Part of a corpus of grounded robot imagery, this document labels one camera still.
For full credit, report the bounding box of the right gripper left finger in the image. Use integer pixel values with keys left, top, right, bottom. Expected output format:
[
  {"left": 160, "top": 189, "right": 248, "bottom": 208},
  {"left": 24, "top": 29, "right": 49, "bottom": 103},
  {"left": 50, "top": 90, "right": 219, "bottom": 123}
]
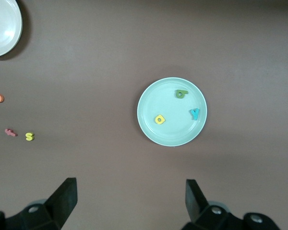
[{"left": 4, "top": 177, "right": 78, "bottom": 230}]

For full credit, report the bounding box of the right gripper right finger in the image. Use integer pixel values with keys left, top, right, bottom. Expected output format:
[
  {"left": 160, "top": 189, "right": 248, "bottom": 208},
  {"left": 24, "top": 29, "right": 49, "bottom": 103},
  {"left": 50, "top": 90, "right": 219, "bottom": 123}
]
[{"left": 182, "top": 179, "right": 246, "bottom": 230}]

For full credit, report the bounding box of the teal letter y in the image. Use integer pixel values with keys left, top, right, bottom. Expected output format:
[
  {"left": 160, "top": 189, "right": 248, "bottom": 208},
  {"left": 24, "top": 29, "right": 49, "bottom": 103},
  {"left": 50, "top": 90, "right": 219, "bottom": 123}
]
[{"left": 189, "top": 108, "right": 201, "bottom": 121}]

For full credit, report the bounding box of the green letter b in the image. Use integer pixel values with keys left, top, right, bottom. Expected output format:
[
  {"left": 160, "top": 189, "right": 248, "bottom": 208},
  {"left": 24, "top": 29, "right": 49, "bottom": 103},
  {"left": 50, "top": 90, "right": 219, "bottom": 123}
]
[{"left": 175, "top": 89, "right": 189, "bottom": 100}]

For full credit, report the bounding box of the green plate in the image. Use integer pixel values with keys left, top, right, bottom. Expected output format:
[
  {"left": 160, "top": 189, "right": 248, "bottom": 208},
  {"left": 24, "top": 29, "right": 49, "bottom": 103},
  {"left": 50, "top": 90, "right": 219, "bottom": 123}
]
[{"left": 136, "top": 76, "right": 208, "bottom": 148}]

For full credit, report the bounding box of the pink letter f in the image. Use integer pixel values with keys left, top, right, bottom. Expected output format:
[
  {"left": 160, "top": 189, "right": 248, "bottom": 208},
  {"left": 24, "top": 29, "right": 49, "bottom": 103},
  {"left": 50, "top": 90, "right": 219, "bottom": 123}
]
[{"left": 4, "top": 128, "right": 18, "bottom": 138}]

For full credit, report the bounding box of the beige plate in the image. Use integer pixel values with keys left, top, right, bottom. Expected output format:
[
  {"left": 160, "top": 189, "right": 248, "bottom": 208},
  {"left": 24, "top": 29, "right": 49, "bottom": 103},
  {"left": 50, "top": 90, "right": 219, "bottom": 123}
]
[{"left": 0, "top": 0, "right": 24, "bottom": 58}]

